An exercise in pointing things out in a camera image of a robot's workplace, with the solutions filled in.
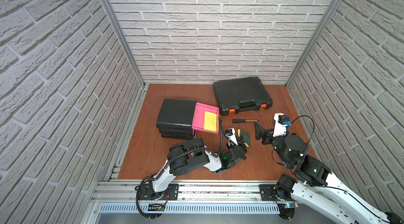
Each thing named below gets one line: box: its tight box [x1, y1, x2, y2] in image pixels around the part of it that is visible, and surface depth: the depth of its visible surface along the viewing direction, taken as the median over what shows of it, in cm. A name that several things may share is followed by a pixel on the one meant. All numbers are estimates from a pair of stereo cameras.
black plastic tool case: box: [213, 76, 274, 116], surface depth 106 cm
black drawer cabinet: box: [156, 97, 197, 140], surface depth 85 cm
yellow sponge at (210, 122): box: [203, 110, 218, 132], surface depth 88 cm
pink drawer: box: [191, 102, 220, 139], surface depth 91 cm
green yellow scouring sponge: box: [237, 128, 251, 148], surface depth 87 cm
